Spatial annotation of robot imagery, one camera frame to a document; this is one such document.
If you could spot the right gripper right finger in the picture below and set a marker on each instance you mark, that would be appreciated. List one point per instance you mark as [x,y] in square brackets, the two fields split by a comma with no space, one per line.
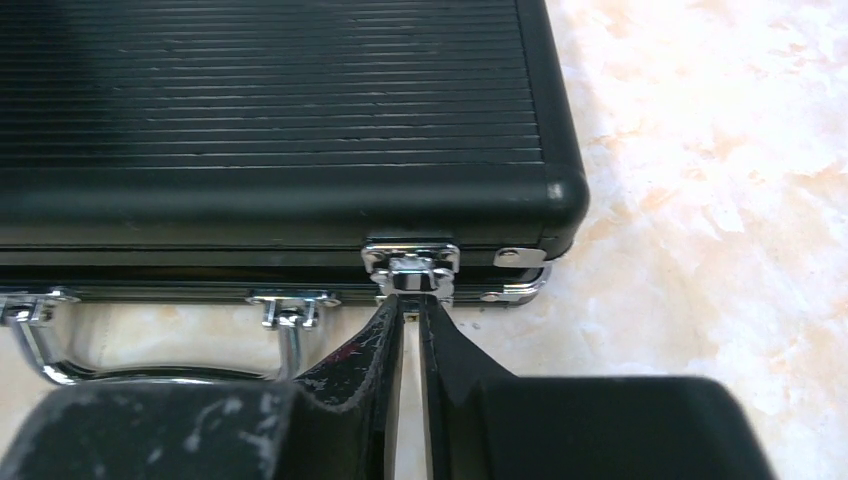
[484,422]

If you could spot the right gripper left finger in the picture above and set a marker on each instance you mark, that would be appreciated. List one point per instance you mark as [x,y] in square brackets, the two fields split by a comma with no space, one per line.
[334,421]

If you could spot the black aluminium poker case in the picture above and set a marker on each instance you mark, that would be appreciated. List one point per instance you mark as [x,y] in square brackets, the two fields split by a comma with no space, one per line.
[295,155]

